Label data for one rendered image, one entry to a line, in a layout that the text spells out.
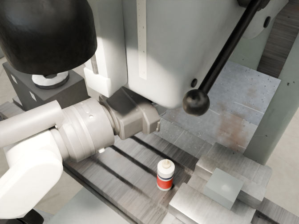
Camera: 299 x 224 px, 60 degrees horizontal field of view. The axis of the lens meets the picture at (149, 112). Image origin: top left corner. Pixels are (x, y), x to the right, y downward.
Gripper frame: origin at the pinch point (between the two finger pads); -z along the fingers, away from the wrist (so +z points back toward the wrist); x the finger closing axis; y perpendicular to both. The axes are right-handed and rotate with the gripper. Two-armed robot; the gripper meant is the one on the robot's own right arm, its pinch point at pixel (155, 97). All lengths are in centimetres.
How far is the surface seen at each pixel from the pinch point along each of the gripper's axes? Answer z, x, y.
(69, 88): 9.7, 23.1, 9.6
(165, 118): -17.6, 17.8, 32.3
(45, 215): 32, 37, 84
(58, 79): 11.3, 25.5, 7.8
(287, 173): -111, -5, 122
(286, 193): -98, -13, 123
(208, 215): 0.0, -18.4, 16.7
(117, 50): 9.6, -5.3, -16.2
